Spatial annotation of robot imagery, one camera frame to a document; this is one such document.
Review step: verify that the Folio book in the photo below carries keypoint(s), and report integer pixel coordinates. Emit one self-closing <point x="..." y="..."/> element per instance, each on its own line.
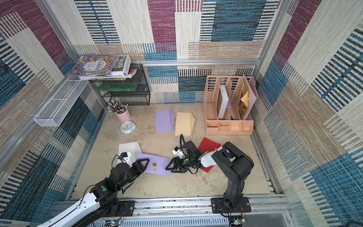
<point x="122" y="69"/>

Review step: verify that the pink pen cup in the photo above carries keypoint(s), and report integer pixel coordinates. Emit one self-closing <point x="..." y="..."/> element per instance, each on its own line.
<point x="123" y="117"/>

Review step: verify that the white envelope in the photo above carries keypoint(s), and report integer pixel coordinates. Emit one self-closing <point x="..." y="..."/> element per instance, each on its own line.
<point x="129" y="150"/>

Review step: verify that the pens in cup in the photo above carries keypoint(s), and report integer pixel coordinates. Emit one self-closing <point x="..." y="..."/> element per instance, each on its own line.
<point x="115" y="106"/>

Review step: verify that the black wire shelf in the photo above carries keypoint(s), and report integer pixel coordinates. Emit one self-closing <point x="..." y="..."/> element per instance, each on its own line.
<point x="134" y="91"/>

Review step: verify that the white wire basket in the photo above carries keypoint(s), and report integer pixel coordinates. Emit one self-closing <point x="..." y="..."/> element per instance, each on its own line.
<point x="58" y="106"/>

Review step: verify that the white box in organizer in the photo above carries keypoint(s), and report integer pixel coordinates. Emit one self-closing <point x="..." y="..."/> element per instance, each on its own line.
<point x="222" y="102"/>

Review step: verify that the yellow paper sheet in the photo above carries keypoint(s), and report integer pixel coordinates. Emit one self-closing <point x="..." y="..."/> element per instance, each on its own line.
<point x="245" y="99"/>

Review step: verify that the cream envelope with seal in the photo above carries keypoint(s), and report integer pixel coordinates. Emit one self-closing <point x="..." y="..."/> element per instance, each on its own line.
<point x="184" y="124"/>

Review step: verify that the green folder on shelf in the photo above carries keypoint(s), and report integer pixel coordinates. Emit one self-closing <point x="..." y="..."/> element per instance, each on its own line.
<point x="117" y="87"/>

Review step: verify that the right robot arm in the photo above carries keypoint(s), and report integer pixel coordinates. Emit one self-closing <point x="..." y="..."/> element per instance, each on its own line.
<point x="235" y="165"/>

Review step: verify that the lilac envelope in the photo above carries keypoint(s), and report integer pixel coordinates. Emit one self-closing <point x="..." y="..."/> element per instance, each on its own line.
<point x="156" y="165"/>
<point x="164" y="120"/>

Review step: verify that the pink folder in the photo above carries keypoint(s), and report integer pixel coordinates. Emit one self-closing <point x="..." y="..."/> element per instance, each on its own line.
<point x="252" y="95"/>

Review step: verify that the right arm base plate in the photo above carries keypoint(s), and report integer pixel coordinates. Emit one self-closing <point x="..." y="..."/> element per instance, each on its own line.
<point x="222" y="206"/>

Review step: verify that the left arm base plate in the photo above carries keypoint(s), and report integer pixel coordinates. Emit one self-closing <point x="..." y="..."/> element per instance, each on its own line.
<point x="124" y="209"/>

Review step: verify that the red envelope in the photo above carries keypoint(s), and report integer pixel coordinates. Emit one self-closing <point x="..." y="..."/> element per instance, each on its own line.
<point x="209" y="147"/>

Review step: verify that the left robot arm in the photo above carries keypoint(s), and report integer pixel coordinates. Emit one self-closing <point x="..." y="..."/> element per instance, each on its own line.
<point x="102" y="199"/>

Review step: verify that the brown wanted poster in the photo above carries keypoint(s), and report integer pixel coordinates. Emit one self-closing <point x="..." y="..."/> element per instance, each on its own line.
<point x="242" y="110"/>

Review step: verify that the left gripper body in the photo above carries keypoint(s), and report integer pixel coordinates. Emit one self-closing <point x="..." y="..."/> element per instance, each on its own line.
<point x="134" y="172"/>

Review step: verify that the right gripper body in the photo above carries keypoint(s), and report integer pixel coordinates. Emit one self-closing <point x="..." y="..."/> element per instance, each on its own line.
<point x="180" y="163"/>

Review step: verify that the white round clock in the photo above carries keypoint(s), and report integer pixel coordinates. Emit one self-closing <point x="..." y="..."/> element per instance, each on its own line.
<point x="127" y="127"/>

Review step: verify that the colourful picture book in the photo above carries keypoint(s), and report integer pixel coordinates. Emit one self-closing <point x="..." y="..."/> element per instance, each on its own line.
<point x="93" y="65"/>

